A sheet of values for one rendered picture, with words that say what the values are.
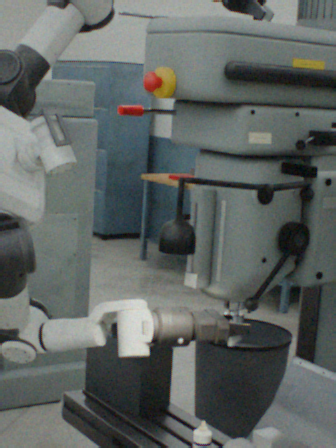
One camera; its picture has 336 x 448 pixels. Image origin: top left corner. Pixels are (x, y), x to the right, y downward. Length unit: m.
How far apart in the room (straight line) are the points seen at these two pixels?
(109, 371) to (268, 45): 1.02
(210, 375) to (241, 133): 2.32
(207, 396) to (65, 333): 2.11
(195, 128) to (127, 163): 7.44
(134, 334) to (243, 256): 0.28
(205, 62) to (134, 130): 7.61
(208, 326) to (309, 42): 0.63
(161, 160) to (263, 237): 7.59
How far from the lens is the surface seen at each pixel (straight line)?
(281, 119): 1.63
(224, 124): 1.60
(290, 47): 1.63
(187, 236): 1.52
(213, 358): 3.73
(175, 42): 1.59
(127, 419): 2.13
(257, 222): 1.66
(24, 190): 1.68
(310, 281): 1.77
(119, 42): 10.10
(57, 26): 1.89
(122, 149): 9.05
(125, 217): 9.19
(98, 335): 1.76
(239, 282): 1.68
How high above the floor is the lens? 1.75
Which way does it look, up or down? 10 degrees down
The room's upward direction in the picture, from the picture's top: 4 degrees clockwise
